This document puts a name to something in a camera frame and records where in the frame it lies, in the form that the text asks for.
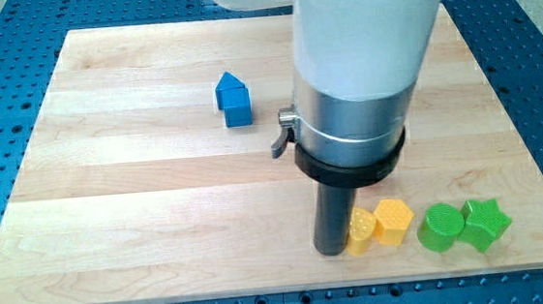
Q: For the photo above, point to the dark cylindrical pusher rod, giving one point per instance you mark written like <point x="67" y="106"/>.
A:
<point x="333" y="212"/>

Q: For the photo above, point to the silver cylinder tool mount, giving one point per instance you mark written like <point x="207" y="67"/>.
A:
<point x="340" y="142"/>

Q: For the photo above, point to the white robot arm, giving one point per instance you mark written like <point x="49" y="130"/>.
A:
<point x="355" y="67"/>

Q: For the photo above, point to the wooden board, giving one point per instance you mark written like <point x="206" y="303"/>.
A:
<point x="133" y="190"/>

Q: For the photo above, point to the yellow half-round block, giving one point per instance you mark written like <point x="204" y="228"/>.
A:
<point x="361" y="229"/>

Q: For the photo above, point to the yellow hexagon block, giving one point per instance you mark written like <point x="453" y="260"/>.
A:
<point x="393" y="220"/>

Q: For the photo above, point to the green cylinder block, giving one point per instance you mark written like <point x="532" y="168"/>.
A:
<point x="442" y="224"/>

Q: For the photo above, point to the blue cube block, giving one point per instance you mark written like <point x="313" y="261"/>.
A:
<point x="237" y="107"/>

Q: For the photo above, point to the blue pentagon block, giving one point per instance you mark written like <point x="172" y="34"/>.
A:
<point x="227" y="81"/>

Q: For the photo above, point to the green star block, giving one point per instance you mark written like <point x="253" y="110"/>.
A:
<point x="485" y="223"/>

